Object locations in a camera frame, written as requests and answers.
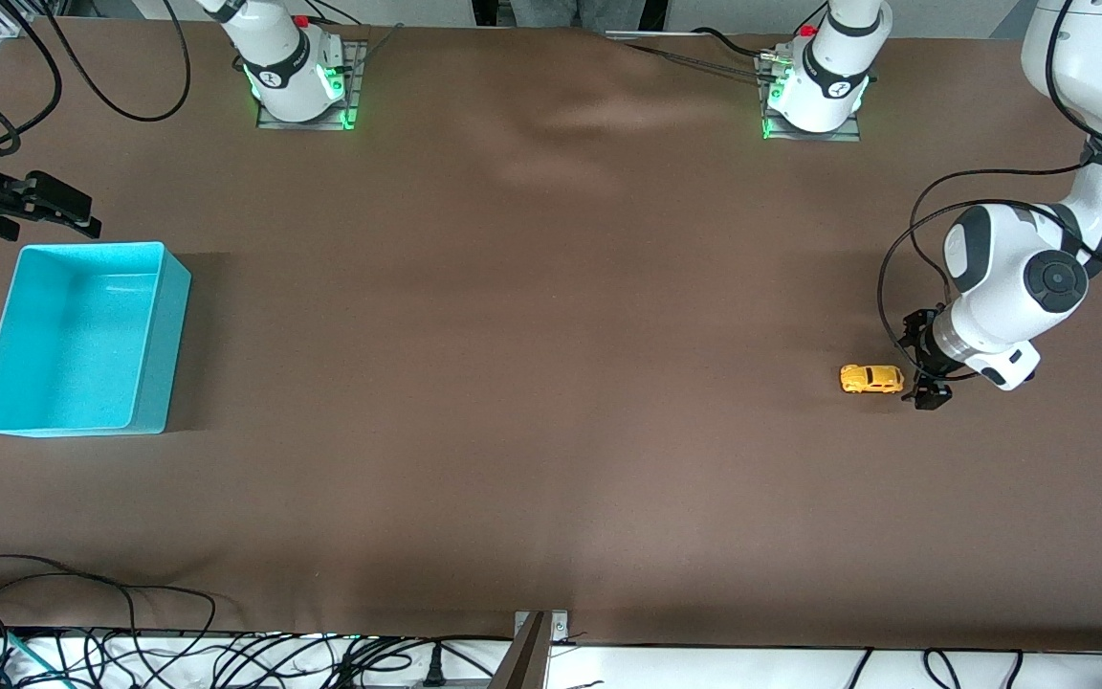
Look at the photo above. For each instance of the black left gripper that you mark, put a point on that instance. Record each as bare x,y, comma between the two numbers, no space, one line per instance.
921,344

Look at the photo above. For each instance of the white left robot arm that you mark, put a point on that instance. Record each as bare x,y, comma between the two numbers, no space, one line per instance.
1010,277

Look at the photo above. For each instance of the brown table cover cloth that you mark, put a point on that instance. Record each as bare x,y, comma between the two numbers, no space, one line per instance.
551,383

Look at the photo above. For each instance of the teal plastic bin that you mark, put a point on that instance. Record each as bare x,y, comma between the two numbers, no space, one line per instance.
73,354

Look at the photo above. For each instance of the grey power strip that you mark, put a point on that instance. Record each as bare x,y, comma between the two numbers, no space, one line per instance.
455,684

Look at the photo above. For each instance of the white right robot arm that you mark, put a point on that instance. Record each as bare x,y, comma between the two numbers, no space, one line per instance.
283,67

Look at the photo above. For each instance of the grey metal bracket plate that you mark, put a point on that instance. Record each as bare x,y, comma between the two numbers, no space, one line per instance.
561,627

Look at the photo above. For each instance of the yellow beetle toy car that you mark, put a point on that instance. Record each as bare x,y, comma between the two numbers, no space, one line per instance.
872,380

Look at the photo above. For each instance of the dark camera mount post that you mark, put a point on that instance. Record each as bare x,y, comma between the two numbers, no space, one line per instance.
522,665

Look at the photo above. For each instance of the flat metal strip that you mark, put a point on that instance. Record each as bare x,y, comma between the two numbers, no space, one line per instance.
647,35

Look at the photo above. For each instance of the black power plug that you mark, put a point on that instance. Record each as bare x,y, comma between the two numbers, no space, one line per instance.
433,670

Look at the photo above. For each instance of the person in grey trousers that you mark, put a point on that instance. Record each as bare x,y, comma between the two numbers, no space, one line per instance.
575,11

